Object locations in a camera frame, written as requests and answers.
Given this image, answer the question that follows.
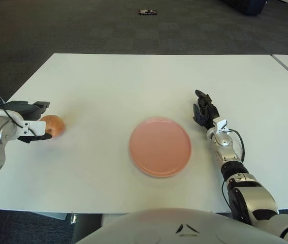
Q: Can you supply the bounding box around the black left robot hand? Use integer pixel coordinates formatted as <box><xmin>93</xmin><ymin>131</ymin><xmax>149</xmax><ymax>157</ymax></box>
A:
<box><xmin>4</xmin><ymin>101</ymin><xmax>53</xmax><ymax>144</ymax></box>

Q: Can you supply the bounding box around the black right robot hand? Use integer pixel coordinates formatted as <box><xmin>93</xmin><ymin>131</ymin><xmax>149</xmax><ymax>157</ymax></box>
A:
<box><xmin>192</xmin><ymin>89</ymin><xmax>230</xmax><ymax>134</ymax></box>

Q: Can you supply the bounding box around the red yellow apple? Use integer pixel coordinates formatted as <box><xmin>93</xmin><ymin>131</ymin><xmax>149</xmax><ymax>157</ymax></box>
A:
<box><xmin>39</xmin><ymin>115</ymin><xmax>66</xmax><ymax>139</ymax></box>

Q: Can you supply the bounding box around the pink round plate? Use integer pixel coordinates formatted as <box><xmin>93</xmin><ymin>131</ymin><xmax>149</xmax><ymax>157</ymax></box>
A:
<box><xmin>129</xmin><ymin>116</ymin><xmax>192</xmax><ymax>178</ymax></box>

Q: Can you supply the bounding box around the dark blue bulky object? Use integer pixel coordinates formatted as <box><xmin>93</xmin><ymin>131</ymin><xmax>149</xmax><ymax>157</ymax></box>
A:
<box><xmin>221</xmin><ymin>0</ymin><xmax>265</xmax><ymax>16</ymax></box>

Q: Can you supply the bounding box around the dark table leg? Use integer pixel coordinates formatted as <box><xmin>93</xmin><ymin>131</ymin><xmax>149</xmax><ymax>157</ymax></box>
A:
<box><xmin>72</xmin><ymin>214</ymin><xmax>103</xmax><ymax>239</ymax></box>

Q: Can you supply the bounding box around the grey robot torso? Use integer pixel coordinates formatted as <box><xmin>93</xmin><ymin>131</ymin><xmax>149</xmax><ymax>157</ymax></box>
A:
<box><xmin>76</xmin><ymin>207</ymin><xmax>286</xmax><ymax>244</ymax></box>

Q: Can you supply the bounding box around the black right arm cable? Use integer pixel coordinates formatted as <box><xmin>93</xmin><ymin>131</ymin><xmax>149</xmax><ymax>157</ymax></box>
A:
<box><xmin>229</xmin><ymin>129</ymin><xmax>245</xmax><ymax>162</ymax></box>

